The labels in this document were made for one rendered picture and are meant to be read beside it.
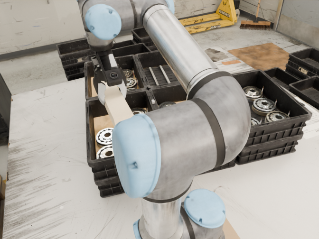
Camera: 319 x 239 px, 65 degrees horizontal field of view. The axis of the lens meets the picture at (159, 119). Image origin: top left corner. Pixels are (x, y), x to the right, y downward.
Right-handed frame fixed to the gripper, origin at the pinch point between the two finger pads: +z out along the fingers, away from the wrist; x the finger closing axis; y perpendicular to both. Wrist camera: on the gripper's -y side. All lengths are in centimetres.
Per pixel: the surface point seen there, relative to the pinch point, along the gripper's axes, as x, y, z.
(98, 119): 5.2, 26.5, 26.5
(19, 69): 75, 291, 109
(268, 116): -65, -10, 24
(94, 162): 12.6, -9.2, 16.6
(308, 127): -92, -13, 39
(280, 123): -59, -21, 17
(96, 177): 13.6, -6.7, 27.0
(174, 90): -33.8, 22.1, 19.3
